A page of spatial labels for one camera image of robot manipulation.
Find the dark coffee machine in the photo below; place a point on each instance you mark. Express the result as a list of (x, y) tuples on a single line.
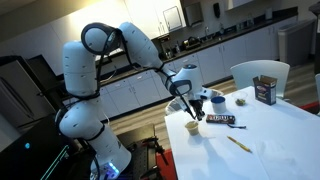
[(165, 46)]

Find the white cup with blue rim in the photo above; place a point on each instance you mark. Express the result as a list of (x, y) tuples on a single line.
[(218, 104)]

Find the clear plastic cup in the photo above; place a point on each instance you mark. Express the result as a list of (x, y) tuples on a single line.
[(240, 99)]

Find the yellow pencil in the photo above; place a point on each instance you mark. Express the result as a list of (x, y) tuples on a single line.
[(239, 144)]

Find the dark candy bar wrapper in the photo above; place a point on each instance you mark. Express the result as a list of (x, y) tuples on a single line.
[(220, 118)]

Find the black robot control box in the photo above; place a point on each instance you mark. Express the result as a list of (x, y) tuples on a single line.
[(33, 156)]

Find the white upper kitchen cabinets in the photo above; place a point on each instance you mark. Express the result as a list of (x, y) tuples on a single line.
[(50, 36)]

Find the paper towel dispenser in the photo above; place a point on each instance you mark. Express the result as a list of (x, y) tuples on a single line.
[(194, 14)]

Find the steel refrigerator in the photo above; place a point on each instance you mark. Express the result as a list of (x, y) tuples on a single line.
[(20, 93)]

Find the white kitchen cabinets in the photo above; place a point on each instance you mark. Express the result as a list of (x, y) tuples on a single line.
[(213, 63), (50, 36)]

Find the open cardboard food box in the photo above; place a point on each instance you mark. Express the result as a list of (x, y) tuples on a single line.
[(265, 89)]

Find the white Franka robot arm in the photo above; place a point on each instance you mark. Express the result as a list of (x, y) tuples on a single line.
[(76, 66)]

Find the trash can with clear bag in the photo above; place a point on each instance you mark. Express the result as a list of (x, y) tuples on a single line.
[(173, 106)]

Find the small paper cup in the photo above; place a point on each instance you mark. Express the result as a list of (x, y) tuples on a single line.
[(192, 129)]

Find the white lower kitchen cabinets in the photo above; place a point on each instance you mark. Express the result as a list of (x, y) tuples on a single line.
[(213, 63)]

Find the kitchen faucet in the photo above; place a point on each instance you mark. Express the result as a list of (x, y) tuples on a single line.
[(206, 33)]

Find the white chair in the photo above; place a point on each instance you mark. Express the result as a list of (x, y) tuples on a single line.
[(317, 86), (260, 73)]

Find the small white wall cabinet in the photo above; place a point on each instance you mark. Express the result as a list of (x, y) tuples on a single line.
[(238, 3)]

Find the black soap dispenser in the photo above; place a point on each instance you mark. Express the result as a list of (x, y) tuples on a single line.
[(217, 10)]

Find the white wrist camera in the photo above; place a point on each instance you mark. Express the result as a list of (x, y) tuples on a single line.
[(206, 95)]

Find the white container on counter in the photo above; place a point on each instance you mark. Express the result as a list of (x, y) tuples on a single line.
[(268, 13)]

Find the white waste bin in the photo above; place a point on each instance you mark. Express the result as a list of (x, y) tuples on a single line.
[(295, 41)]

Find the black kitchen countertop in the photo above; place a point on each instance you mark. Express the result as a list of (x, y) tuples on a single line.
[(253, 25)]

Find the small black pen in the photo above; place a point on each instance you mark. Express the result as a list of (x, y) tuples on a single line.
[(237, 126)]

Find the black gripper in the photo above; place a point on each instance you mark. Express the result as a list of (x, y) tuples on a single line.
[(196, 104)]

